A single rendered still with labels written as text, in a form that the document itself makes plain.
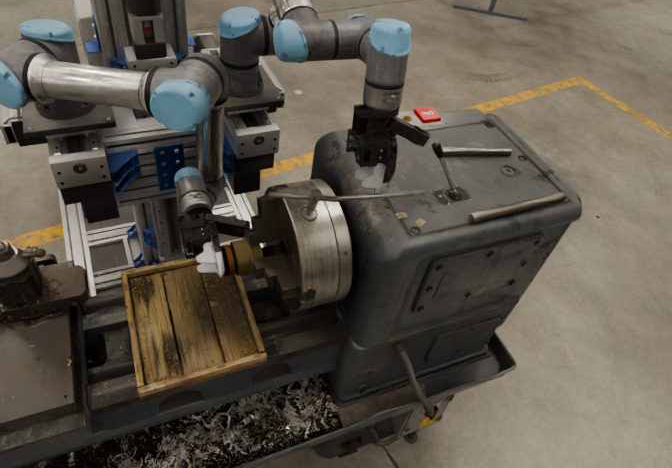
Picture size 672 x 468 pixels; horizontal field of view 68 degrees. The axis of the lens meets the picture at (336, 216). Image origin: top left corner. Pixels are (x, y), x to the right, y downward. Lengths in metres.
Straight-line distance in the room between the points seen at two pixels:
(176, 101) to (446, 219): 0.65
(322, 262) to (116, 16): 0.94
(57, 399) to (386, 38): 0.96
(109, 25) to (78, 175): 0.45
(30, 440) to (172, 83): 0.78
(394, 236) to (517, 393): 1.55
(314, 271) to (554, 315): 1.94
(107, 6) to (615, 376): 2.59
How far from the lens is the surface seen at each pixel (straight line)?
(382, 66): 0.94
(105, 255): 2.45
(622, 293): 3.23
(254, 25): 1.53
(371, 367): 1.53
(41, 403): 1.23
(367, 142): 1.00
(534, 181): 1.39
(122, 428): 1.46
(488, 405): 2.44
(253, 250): 1.21
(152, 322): 1.38
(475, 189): 1.29
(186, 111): 1.16
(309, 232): 1.11
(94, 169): 1.51
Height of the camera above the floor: 2.03
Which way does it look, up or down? 44 degrees down
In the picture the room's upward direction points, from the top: 11 degrees clockwise
